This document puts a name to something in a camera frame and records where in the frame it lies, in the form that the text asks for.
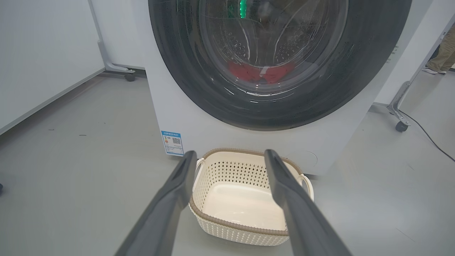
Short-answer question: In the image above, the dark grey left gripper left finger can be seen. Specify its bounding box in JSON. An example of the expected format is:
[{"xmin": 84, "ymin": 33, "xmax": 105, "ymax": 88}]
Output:
[{"xmin": 114, "ymin": 150, "xmax": 198, "ymax": 256}]

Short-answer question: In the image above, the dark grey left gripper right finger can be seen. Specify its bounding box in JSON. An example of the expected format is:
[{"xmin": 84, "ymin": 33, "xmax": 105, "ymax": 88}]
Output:
[{"xmin": 264, "ymin": 149, "xmax": 353, "ymax": 256}]

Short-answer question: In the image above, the red garment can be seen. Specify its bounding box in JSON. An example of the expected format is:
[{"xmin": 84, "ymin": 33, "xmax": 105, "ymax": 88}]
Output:
[{"xmin": 227, "ymin": 61, "xmax": 296, "ymax": 85}]

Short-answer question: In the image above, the round dark washing machine door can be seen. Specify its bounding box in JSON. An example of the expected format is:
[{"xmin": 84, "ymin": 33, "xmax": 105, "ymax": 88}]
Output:
[{"xmin": 148, "ymin": 0, "xmax": 413, "ymax": 131}]

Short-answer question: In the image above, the cream perforated laundry basket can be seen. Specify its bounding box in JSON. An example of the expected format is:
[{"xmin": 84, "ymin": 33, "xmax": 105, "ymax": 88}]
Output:
[{"xmin": 188, "ymin": 148, "xmax": 315, "ymax": 246}]

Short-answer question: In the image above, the white front-load washing machine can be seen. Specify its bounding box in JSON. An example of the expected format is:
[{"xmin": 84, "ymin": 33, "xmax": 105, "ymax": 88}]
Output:
[{"xmin": 144, "ymin": 0, "xmax": 436, "ymax": 176}]

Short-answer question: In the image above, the blue energy label sticker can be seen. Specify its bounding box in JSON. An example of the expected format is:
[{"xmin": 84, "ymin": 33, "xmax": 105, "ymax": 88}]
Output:
[{"xmin": 161, "ymin": 130, "xmax": 184, "ymax": 157}]

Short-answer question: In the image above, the white partition panel with casters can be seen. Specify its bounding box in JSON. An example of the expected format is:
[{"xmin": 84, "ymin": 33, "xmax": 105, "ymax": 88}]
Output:
[
  {"xmin": 0, "ymin": 0, "xmax": 136, "ymax": 135},
  {"xmin": 373, "ymin": 0, "xmax": 455, "ymax": 133}
]

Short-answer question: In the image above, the person in khaki trousers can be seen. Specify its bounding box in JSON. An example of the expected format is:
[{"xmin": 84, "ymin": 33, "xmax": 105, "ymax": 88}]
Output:
[{"xmin": 422, "ymin": 23, "xmax": 455, "ymax": 75}]

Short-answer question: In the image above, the black floor cable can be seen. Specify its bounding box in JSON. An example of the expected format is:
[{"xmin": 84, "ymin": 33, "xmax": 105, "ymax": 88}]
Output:
[{"xmin": 400, "ymin": 110, "xmax": 455, "ymax": 162}]

